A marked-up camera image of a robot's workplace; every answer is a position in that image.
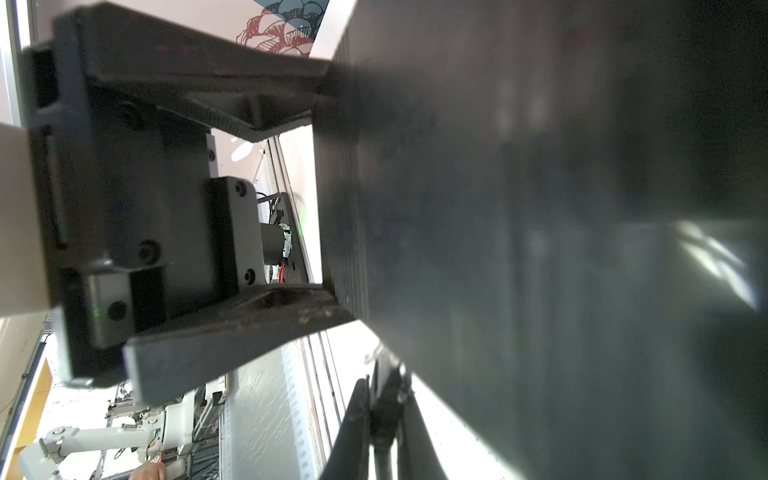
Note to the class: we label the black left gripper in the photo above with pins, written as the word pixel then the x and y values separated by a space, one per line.
pixel 136 229

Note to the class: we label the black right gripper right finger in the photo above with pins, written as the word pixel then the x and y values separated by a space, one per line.
pixel 417 456

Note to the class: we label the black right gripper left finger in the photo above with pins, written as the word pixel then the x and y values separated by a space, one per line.
pixel 349 458

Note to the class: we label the black network switch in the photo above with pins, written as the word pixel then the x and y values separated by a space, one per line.
pixel 555 213

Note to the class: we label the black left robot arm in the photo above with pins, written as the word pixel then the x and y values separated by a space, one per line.
pixel 282 240

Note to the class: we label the white robot outside cell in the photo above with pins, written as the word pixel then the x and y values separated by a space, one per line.
pixel 169 428

